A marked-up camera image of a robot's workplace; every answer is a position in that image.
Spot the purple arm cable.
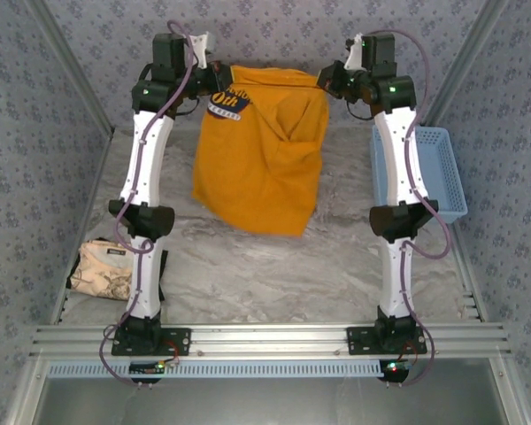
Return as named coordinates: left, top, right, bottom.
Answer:
left=97, top=19, right=204, bottom=390
left=371, top=29, right=452, bottom=390

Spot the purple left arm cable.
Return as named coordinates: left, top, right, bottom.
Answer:
left=97, top=19, right=204, bottom=390

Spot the aluminium mounting rail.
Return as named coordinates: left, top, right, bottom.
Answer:
left=28, top=322, right=512, bottom=359

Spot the light blue plastic basket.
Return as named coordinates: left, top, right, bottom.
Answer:
left=369, top=125, right=469, bottom=224

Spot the beige printed folded cloth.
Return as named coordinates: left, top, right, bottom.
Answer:
left=65, top=238, right=170, bottom=305

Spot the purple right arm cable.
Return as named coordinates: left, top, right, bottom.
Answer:
left=371, top=29, right=452, bottom=390

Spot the light blue slotted cable duct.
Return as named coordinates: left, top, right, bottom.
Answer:
left=47, top=359, right=389, bottom=379

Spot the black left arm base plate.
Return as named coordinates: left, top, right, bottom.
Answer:
left=111, top=327, right=192, bottom=358

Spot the beige printed t-shirt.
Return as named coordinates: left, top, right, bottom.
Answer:
left=69, top=238, right=142, bottom=302

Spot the orange t-shirt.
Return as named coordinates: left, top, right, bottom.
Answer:
left=190, top=65, right=330, bottom=238

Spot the aluminium frame post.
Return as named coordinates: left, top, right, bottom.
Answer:
left=24, top=0, right=116, bottom=136
left=424, top=0, right=510, bottom=128

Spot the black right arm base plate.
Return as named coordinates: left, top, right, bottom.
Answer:
left=346, top=326, right=428, bottom=357

